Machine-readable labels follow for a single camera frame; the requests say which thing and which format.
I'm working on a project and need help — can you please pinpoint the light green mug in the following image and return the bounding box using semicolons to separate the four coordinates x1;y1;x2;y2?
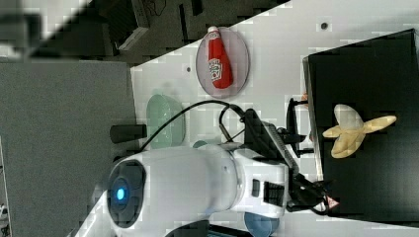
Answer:
193;140;208;148

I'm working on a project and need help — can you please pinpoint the black cylindrical cup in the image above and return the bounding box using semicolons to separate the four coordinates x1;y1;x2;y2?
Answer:
110;124;147;143

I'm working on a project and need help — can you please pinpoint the red ketchup bottle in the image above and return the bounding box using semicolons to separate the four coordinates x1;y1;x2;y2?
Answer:
208;27;233;89

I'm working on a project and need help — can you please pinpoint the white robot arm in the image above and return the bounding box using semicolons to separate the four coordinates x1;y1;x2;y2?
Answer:
67;109;327;237

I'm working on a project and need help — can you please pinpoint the grey oval plate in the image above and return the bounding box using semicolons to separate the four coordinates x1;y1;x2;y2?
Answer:
196;27;250;99

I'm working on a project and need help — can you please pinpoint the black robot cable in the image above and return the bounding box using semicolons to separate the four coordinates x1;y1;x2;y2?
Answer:
139;99;246;153

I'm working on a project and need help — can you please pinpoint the black toy oven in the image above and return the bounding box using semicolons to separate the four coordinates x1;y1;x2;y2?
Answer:
303;29;419;227

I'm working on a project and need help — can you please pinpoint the plush peeled banana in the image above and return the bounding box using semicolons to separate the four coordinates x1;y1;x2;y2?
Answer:
322;104;397;159

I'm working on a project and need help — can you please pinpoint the black oven door handle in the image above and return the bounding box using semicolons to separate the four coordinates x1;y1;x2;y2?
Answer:
287;98;314;158

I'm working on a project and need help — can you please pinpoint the light green oval bowl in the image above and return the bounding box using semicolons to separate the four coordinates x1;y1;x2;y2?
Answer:
146;94;186;149

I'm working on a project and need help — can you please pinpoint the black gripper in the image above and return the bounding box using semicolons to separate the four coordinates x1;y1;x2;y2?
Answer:
242;109;331;215

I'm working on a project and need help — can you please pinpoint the blue bowl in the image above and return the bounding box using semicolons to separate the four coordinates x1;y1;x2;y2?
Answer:
244;212;280;237

